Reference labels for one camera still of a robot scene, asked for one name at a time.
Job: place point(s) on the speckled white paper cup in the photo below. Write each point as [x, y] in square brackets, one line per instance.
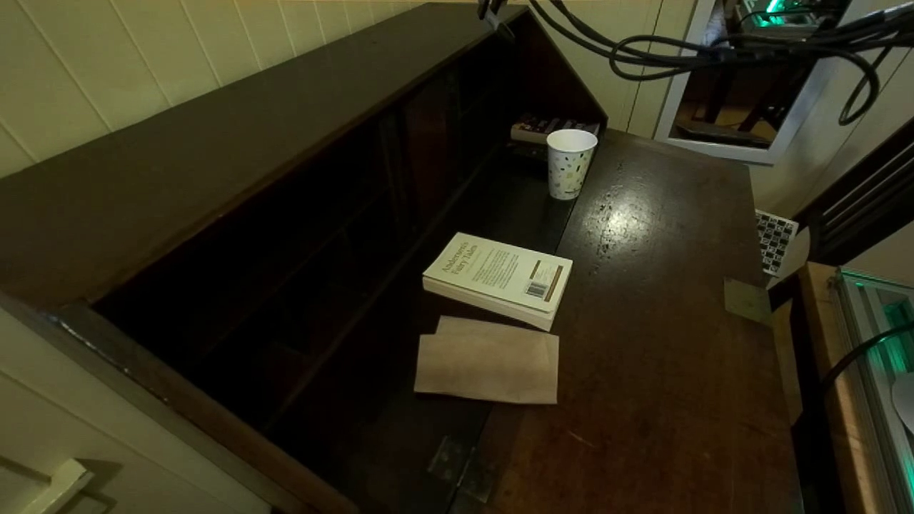
[570, 159]

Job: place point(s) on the white paperback book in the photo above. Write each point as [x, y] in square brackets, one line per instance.
[500, 279]

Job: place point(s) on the dark John Grisham paperback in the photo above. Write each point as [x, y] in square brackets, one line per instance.
[535, 131]

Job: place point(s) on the dark wooden secretary desk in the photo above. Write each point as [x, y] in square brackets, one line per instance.
[248, 268]

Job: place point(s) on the small yellow sticky note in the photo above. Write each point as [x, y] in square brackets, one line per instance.
[747, 301]

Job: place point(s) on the green lit electronics box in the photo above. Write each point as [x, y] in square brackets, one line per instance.
[884, 312]

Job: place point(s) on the light wooden side table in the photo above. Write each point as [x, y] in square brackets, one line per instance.
[835, 436]

